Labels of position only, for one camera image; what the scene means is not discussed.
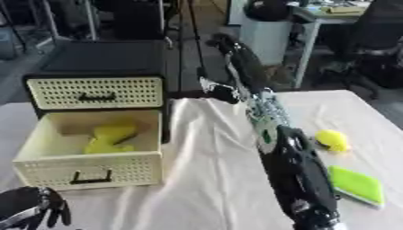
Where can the white bin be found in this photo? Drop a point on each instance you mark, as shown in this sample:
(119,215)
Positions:
(265,39)

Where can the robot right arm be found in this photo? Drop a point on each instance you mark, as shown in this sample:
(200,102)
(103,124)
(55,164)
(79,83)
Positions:
(299,176)

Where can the black tripod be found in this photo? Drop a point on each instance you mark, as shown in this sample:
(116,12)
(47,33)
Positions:
(184,45)

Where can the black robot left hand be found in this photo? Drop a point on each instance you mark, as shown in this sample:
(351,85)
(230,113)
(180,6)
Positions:
(26,200)

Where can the yellow round toy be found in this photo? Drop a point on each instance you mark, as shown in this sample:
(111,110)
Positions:
(332,139)

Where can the green flat pad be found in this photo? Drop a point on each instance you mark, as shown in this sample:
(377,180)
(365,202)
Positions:
(358,185)

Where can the black cabinet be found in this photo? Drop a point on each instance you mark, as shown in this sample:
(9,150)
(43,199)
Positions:
(105,57)

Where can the pale closed drawer pierced front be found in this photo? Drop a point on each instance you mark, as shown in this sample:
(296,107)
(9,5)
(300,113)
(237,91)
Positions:
(57,90)

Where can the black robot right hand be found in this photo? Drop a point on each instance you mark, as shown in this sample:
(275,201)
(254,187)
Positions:
(246,64)

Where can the black office chair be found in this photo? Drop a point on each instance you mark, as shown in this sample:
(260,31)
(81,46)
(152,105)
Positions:
(375,45)

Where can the yellow soft toy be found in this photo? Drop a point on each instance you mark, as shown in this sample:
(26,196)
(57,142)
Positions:
(109,136)

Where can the pale open drawer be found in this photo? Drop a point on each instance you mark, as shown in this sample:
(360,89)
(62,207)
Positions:
(52,170)

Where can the black bag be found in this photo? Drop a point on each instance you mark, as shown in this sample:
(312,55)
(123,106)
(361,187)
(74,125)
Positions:
(267,9)

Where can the white desk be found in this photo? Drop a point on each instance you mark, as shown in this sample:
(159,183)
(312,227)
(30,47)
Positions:
(315,36)

